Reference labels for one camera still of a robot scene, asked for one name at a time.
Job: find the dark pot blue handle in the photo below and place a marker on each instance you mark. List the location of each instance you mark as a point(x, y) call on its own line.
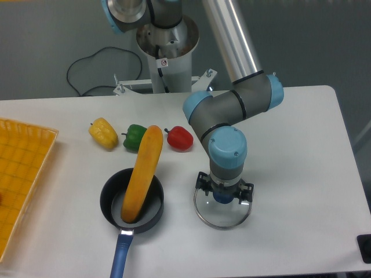
point(111, 199)

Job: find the green bell pepper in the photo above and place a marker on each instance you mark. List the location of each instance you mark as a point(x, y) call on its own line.
point(133, 137)

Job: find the orange plastic basket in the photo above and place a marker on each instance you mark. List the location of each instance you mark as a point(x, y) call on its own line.
point(24, 151)

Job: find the red bell pepper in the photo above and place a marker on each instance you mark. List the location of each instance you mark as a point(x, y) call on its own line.
point(179, 138)

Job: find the yellow bell pepper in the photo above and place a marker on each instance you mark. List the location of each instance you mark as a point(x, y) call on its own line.
point(103, 133)

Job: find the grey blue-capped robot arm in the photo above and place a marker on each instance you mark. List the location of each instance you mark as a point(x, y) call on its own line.
point(213, 118)

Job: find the white metal base frame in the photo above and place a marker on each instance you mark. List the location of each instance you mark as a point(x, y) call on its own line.
point(144, 86)

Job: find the glass pot lid blue knob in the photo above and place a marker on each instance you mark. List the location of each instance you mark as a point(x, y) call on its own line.
point(220, 211)

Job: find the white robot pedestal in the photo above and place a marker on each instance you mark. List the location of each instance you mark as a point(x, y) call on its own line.
point(169, 55)

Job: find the black box at table edge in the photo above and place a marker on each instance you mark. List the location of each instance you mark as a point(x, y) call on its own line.
point(364, 247)

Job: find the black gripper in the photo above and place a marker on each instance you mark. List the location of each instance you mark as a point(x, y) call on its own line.
point(225, 189)

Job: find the long yellow squash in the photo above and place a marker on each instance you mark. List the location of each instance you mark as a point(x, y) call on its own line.
point(143, 172)

